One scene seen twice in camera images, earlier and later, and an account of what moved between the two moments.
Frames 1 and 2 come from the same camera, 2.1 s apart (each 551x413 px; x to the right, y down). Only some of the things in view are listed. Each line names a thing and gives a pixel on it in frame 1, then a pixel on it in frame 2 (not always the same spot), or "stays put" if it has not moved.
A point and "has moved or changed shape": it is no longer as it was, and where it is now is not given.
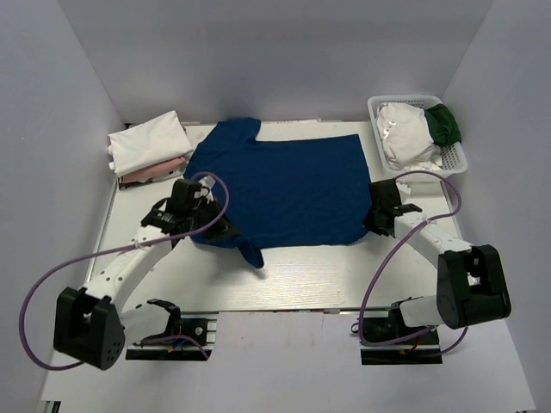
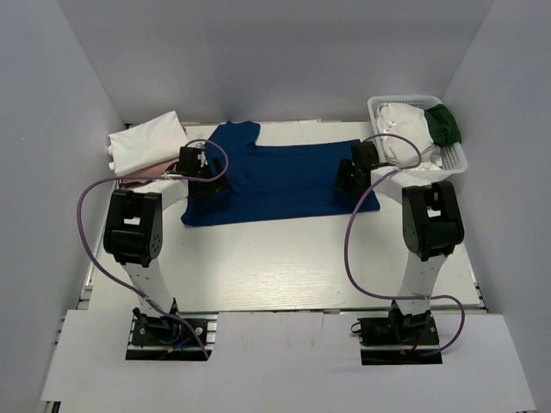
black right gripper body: (371, 221) → (360, 192)
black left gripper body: (203, 214) → (206, 190)
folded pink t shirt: (163, 170) stays put
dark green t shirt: (444, 127) stays put
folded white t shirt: (157, 139) stays put
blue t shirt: (282, 193) has moved or changed shape
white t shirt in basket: (407, 139) stays put
